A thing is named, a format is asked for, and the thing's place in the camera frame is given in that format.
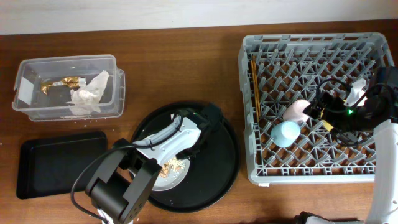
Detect round black serving tray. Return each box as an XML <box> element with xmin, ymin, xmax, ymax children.
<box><xmin>148</xmin><ymin>117</ymin><xmax>240</xmax><ymax>213</ymax></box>

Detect clear plastic waste bin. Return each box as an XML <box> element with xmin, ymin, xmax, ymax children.
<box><xmin>12</xmin><ymin>54</ymin><xmax>126</xmax><ymax>121</ymax></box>

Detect yellow bowl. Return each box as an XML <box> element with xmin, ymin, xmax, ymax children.
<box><xmin>320</xmin><ymin>109</ymin><xmax>333</xmax><ymax>132</ymax></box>

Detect black rectangular tray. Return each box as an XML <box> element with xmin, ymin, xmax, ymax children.
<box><xmin>16</xmin><ymin>131</ymin><xmax>108</xmax><ymax>200</ymax></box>

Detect food scraps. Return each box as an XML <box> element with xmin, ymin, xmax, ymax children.
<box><xmin>159</xmin><ymin>157</ymin><xmax>186</xmax><ymax>178</ymax></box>

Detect pink cup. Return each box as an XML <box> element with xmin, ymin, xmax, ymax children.
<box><xmin>282</xmin><ymin>99</ymin><xmax>310</xmax><ymax>124</ymax></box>

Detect grey dishwasher rack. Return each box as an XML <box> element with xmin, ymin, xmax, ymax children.
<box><xmin>238</xmin><ymin>32</ymin><xmax>393</xmax><ymax>186</ymax></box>

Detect white tissue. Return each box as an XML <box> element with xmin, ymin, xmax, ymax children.
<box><xmin>68</xmin><ymin>70</ymin><xmax>109</xmax><ymax>116</ymax></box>

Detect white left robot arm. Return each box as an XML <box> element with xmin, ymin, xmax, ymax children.
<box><xmin>85</xmin><ymin>104</ymin><xmax>223</xmax><ymax>223</ymax></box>

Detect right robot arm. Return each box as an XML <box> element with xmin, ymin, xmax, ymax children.
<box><xmin>283</xmin><ymin>66</ymin><xmax>397</xmax><ymax>223</ymax></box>

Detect grey plate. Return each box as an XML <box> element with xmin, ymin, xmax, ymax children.
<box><xmin>133</xmin><ymin>133</ymin><xmax>190</xmax><ymax>192</ymax></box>

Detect blue cup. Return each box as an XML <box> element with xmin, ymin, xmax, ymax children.
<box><xmin>271</xmin><ymin>121</ymin><xmax>300</xmax><ymax>147</ymax></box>

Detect gold coffee sachet wrapper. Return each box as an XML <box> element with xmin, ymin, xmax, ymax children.
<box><xmin>40</xmin><ymin>77</ymin><xmax>86</xmax><ymax>94</ymax></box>

